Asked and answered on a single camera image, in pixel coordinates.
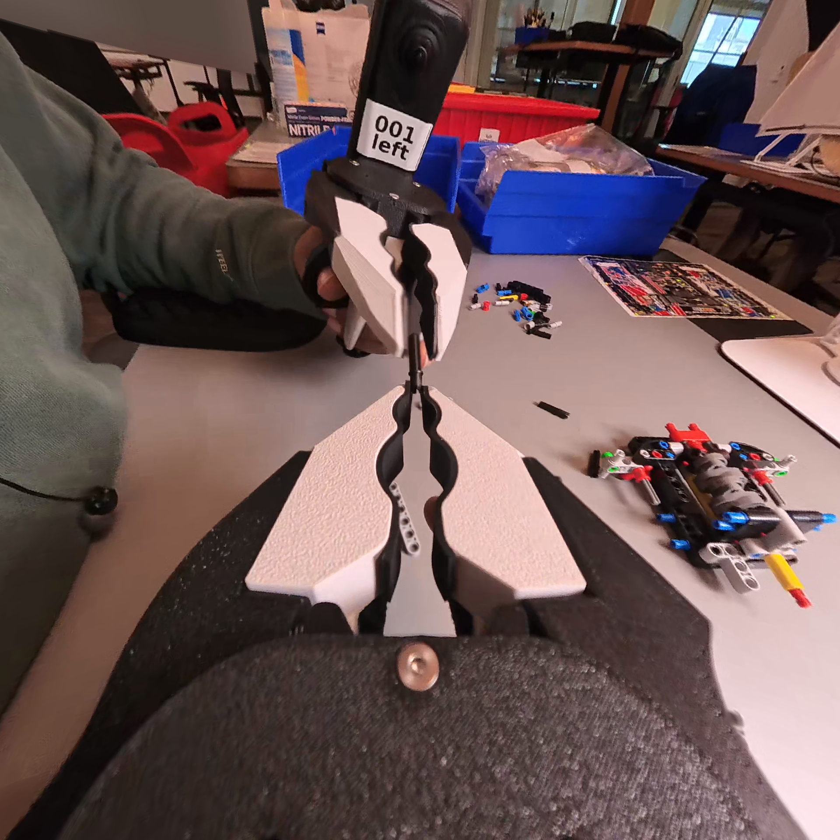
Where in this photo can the colourful sticker sheet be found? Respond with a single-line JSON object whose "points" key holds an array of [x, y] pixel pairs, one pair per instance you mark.
{"points": [[682, 289]]}

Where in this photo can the person's left hand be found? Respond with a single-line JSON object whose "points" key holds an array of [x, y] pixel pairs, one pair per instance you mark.
{"points": [[328, 289]]}

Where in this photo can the large blue storage bin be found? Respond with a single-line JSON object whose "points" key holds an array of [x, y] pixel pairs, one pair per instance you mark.
{"points": [[577, 216]]}

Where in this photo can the grey lego beam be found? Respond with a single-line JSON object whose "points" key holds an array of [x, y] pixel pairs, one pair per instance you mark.
{"points": [[412, 546]]}

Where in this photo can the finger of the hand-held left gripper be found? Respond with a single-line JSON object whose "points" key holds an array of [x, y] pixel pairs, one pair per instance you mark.
{"points": [[367, 275], [449, 282]]}

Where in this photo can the black flat panel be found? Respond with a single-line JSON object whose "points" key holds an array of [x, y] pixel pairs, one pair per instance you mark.
{"points": [[59, 65]]}

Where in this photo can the small blue storage bin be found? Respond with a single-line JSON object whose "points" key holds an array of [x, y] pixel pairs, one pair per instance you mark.
{"points": [[295, 170]]}

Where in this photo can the black wrist rest cushion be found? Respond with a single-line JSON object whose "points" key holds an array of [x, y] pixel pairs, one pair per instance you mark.
{"points": [[197, 325]]}

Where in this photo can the red storage bin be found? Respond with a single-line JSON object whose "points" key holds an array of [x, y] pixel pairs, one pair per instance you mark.
{"points": [[512, 121]]}

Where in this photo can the white cardboard box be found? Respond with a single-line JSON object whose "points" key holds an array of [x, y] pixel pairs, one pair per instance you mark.
{"points": [[328, 59]]}

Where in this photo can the white book stand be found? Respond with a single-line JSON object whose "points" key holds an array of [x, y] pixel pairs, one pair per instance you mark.
{"points": [[774, 367]]}

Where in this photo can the black lego pin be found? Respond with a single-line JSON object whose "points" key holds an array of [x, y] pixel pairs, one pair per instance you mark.
{"points": [[552, 409], [415, 361], [594, 463]]}

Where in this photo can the blue and white glove box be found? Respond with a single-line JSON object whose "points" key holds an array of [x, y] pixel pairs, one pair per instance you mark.
{"points": [[308, 128]]}

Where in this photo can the wood edged desk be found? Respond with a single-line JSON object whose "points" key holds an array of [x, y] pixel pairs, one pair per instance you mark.
{"points": [[722, 164]]}

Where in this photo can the person's right hand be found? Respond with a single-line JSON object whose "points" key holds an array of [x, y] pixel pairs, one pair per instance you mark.
{"points": [[431, 515]]}

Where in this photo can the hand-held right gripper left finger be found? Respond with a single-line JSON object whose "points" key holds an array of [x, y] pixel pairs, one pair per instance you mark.
{"points": [[328, 525]]}

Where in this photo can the red plastic can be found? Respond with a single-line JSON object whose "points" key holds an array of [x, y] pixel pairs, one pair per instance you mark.
{"points": [[203, 141]]}

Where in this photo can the pile of mixed lego pins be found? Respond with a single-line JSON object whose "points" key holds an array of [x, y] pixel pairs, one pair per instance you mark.
{"points": [[525, 287]]}

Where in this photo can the blue tray with pens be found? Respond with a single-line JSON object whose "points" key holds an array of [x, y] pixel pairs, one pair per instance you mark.
{"points": [[531, 36]]}

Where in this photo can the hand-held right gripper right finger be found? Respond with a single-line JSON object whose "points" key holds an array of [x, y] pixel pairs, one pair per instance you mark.
{"points": [[512, 531]]}

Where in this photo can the lego chassis assembly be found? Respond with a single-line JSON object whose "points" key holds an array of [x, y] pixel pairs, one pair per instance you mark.
{"points": [[715, 479]]}

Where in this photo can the clear bag of parts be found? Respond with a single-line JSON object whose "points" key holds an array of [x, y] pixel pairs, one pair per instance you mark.
{"points": [[577, 148]]}

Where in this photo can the person's left forearm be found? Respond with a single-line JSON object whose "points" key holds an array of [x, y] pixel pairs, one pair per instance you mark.
{"points": [[197, 249]]}

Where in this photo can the lego instruction booklet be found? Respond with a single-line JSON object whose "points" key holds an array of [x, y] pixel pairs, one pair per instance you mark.
{"points": [[807, 92]]}

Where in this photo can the blue office chair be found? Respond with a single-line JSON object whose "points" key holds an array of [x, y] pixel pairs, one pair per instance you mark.
{"points": [[712, 105]]}

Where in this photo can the wooden top standing desk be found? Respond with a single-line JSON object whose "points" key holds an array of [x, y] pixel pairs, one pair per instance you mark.
{"points": [[564, 47]]}

